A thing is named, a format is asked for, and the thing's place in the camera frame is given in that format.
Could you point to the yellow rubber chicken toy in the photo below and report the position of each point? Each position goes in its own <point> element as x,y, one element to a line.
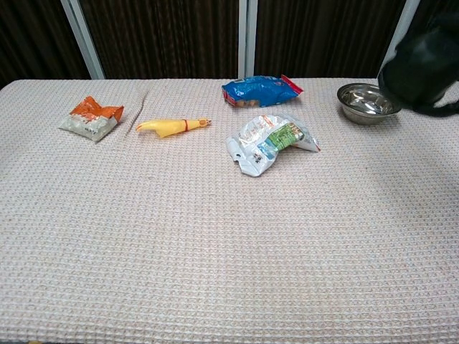
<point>168,127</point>

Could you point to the orange white snack bag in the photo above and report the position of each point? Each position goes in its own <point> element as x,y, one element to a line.
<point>89,122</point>

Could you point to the blue snack bag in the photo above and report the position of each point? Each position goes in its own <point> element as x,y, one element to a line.
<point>258,91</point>

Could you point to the dark brown curtain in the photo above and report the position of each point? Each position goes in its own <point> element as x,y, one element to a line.
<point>165,36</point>

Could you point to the black upside-down bowl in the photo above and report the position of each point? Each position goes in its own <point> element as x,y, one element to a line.
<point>419,68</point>

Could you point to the pink waffle-weave tablecloth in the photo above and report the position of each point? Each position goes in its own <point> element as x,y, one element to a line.
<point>201,251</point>

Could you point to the white frame post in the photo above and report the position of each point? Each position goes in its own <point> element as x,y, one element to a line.
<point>83,39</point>
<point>403,25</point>
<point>247,39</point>

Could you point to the crumpled white green snack bag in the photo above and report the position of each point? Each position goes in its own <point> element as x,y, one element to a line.
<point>258,143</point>

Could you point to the stainless steel bowl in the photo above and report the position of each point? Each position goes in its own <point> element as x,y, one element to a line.
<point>362,111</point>

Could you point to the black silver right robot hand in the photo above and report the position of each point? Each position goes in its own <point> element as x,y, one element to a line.
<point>439,110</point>

